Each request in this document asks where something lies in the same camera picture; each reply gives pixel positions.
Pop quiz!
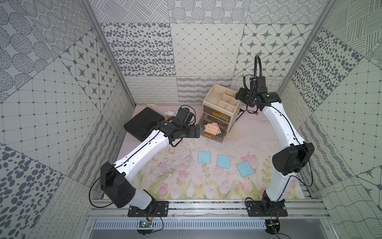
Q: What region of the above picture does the beige drawer organizer cabinet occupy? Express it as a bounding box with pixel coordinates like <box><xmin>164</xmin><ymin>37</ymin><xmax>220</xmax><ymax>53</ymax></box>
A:
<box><xmin>203</xmin><ymin>84</ymin><xmax>241</xmax><ymax>135</ymax></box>

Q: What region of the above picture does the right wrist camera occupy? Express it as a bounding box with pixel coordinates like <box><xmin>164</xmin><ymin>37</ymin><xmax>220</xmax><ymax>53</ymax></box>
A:
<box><xmin>250</xmin><ymin>76</ymin><xmax>268</xmax><ymax>96</ymax></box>

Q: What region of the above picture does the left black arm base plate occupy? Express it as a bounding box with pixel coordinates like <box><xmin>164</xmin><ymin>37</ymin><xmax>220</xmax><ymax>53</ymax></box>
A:
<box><xmin>128</xmin><ymin>200</ymin><xmax>169</xmax><ymax>218</ymax></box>

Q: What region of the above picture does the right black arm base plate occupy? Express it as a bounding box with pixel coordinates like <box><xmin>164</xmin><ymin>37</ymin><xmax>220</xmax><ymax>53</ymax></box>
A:
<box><xmin>245</xmin><ymin>200</ymin><xmax>288</xmax><ymax>218</ymax></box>

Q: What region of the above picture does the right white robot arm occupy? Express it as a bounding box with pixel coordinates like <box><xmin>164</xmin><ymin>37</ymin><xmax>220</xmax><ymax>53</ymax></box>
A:
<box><xmin>235</xmin><ymin>88</ymin><xmax>314</xmax><ymax>214</ymax></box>

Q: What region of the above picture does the pink sticky note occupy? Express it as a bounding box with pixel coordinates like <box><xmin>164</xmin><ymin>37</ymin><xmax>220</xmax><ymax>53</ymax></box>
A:
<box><xmin>204</xmin><ymin>124</ymin><xmax>210</xmax><ymax>133</ymax></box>
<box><xmin>212</xmin><ymin>125</ymin><xmax>221</xmax><ymax>135</ymax></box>
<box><xmin>205</xmin><ymin>122</ymin><xmax>221</xmax><ymax>135</ymax></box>

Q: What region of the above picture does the aluminium mounting rail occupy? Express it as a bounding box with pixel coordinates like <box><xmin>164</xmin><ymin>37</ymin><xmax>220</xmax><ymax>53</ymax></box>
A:
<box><xmin>85</xmin><ymin>199</ymin><xmax>330</xmax><ymax>219</ymax></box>

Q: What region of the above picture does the black battery holder with wires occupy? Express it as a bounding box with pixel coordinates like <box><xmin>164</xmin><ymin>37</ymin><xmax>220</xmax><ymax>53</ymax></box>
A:
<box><xmin>235</xmin><ymin>108</ymin><xmax>258</xmax><ymax>121</ymax></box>

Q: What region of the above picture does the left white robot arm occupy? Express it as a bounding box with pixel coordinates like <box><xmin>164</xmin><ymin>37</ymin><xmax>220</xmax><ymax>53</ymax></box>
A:
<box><xmin>99</xmin><ymin>119</ymin><xmax>200</xmax><ymax>212</ymax></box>

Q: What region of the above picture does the black flat case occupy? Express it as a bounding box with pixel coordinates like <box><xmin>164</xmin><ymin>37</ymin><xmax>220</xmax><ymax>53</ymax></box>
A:
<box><xmin>123</xmin><ymin>107</ymin><xmax>165</xmax><ymax>142</ymax></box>

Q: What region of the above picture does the blue sticky note right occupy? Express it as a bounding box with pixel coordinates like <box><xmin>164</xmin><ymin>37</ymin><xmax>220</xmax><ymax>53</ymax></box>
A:
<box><xmin>236</xmin><ymin>161</ymin><xmax>254</xmax><ymax>177</ymax></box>

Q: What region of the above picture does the blue sticky note middle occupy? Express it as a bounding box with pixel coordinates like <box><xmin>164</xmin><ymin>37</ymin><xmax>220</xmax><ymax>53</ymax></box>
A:
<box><xmin>216</xmin><ymin>154</ymin><xmax>231</xmax><ymax>169</ymax></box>

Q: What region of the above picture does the blue sticky note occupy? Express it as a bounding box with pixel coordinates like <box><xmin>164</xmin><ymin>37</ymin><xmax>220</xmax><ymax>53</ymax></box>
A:
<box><xmin>198</xmin><ymin>151</ymin><xmax>211</xmax><ymax>164</ymax></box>
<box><xmin>216</xmin><ymin>154</ymin><xmax>231</xmax><ymax>169</ymax></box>
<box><xmin>236</xmin><ymin>161</ymin><xmax>254</xmax><ymax>177</ymax></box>

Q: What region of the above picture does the blue sticky note left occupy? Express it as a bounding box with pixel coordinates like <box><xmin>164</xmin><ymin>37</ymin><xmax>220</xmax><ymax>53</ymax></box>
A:
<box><xmin>198</xmin><ymin>151</ymin><xmax>211</xmax><ymax>164</ymax></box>

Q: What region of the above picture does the white slotted cable duct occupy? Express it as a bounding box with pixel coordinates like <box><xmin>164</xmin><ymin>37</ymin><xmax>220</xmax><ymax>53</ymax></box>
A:
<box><xmin>93</xmin><ymin>219</ymin><xmax>267</xmax><ymax>230</ymax></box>

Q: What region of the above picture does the white valve orange handle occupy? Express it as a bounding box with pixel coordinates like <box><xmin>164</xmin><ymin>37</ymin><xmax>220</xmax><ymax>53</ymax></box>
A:
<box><xmin>165</xmin><ymin>111</ymin><xmax>175</xmax><ymax>121</ymax></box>

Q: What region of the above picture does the small green circuit board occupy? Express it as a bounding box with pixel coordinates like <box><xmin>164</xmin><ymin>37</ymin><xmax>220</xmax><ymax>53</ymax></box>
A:
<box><xmin>139</xmin><ymin>220</ymin><xmax>151</xmax><ymax>228</ymax></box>

